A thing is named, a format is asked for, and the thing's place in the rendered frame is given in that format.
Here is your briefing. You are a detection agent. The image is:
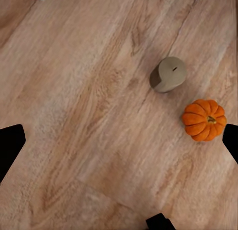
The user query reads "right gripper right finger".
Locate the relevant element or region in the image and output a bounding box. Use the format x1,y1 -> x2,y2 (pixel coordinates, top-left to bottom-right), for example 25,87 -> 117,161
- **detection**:
222,124 -> 238,163

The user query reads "pumpkin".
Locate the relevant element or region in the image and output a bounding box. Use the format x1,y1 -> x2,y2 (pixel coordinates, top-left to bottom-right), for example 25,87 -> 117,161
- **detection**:
182,100 -> 227,141

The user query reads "pillar candle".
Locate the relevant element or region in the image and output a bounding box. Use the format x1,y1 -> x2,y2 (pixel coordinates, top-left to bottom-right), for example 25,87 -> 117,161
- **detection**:
149,57 -> 187,93

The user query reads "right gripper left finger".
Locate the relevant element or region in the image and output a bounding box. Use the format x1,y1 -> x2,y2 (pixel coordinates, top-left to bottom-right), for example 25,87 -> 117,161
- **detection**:
0,124 -> 26,182

